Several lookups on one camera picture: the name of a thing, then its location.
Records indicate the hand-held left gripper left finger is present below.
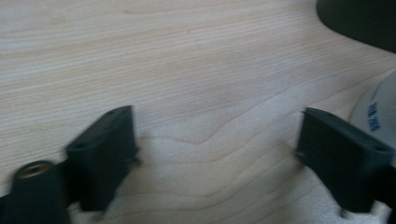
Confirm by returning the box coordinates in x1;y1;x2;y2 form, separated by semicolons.
64;105;139;213

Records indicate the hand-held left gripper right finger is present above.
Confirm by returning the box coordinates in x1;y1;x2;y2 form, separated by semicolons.
295;106;395;214

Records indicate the white bottle with blue cap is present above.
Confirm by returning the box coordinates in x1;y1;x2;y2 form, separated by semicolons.
348;71;396;150

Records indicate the black fan-shaped corner rack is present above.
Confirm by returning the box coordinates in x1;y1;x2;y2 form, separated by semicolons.
316;0;396;54

